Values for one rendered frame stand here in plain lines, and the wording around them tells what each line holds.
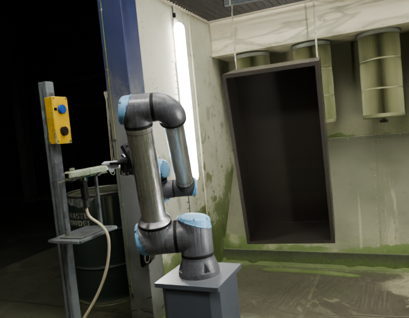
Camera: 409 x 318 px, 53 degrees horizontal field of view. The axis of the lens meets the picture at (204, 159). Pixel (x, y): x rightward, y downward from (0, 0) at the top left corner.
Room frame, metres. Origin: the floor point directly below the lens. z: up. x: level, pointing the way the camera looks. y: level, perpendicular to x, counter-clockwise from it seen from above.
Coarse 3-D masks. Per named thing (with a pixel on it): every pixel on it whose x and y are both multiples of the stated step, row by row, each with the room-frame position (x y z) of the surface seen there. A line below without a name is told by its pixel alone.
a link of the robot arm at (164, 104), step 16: (160, 96) 1.62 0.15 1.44; (160, 112) 1.60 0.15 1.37; (176, 112) 1.63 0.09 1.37; (176, 128) 1.67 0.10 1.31; (176, 144) 1.76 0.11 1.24; (176, 160) 1.85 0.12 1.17; (176, 176) 1.95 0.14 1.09; (192, 176) 2.00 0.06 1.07; (176, 192) 2.03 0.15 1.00; (192, 192) 2.03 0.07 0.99
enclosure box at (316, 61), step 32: (288, 64) 2.55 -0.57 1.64; (320, 64) 2.71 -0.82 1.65; (256, 96) 2.97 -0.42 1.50; (288, 96) 2.90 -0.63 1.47; (320, 96) 2.50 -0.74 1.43; (256, 128) 3.02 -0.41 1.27; (288, 128) 2.96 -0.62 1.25; (320, 128) 2.89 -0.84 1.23; (256, 160) 3.08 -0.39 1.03; (288, 160) 3.01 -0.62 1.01; (320, 160) 2.94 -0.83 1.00; (256, 192) 3.14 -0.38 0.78; (288, 192) 3.07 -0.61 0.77; (320, 192) 2.99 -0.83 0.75; (256, 224) 3.17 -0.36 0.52; (288, 224) 3.08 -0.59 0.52; (320, 224) 2.99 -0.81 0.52
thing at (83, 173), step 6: (72, 168) 2.16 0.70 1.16; (84, 168) 2.24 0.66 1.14; (90, 168) 2.26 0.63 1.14; (96, 168) 2.31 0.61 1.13; (102, 168) 2.35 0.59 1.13; (72, 174) 2.13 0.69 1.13; (78, 174) 2.17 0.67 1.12; (84, 174) 2.21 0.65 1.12; (90, 174) 2.26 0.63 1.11; (96, 174) 2.30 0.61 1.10; (66, 180) 2.12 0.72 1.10; (78, 180) 2.23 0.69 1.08; (84, 180) 2.22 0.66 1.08; (84, 186) 2.21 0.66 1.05; (84, 192) 2.21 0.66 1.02; (84, 198) 2.21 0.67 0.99; (84, 204) 2.22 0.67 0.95
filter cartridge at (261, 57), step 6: (240, 54) 3.89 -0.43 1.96; (246, 54) 3.86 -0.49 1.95; (252, 54) 3.85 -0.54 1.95; (258, 54) 3.85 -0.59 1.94; (264, 54) 3.87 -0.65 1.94; (240, 60) 3.91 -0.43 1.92; (246, 60) 3.87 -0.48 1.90; (252, 60) 3.86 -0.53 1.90; (258, 60) 3.86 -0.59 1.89; (264, 60) 3.88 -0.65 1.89; (240, 66) 3.92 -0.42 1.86; (246, 66) 3.88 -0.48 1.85; (252, 66) 3.88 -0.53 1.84
